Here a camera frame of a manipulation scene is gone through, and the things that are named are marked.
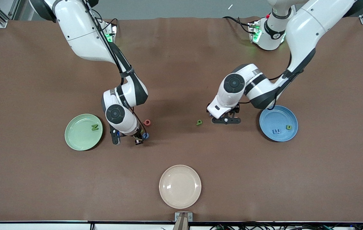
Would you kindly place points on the blue round plate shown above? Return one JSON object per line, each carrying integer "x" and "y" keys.
{"x": 277, "y": 123}

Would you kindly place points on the green uppercase letter N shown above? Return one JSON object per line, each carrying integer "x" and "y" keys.
{"x": 95, "y": 127}

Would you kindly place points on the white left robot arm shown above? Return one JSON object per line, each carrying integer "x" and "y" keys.
{"x": 306, "y": 25}

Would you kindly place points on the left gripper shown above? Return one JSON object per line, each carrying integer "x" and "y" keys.
{"x": 236, "y": 109}

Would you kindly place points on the blue lowercase letter m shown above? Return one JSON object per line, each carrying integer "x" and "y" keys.
{"x": 276, "y": 131}

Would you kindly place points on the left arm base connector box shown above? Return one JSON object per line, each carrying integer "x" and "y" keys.
{"x": 254, "y": 35}

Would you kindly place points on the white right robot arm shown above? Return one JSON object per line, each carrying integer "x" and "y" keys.
{"x": 79, "y": 32}

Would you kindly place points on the brown table mat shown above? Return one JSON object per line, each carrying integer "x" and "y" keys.
{"x": 41, "y": 191}

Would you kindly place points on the blue uppercase letter O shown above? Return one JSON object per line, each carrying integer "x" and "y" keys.
{"x": 147, "y": 135}

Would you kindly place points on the green round plate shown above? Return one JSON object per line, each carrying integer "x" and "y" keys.
{"x": 80, "y": 137}

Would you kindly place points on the grey camera pole bracket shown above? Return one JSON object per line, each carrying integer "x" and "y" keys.
{"x": 183, "y": 220}

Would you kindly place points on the beige round plate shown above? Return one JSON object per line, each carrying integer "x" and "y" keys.
{"x": 180, "y": 187}

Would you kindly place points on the red round uppercase letter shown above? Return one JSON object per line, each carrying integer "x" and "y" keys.
{"x": 147, "y": 122}

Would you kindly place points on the green lowercase letter b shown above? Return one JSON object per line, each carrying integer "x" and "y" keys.
{"x": 199, "y": 122}

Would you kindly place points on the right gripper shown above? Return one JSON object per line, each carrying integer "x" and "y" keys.
{"x": 139, "y": 136}

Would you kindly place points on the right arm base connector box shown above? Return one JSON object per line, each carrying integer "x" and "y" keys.
{"x": 112, "y": 35}

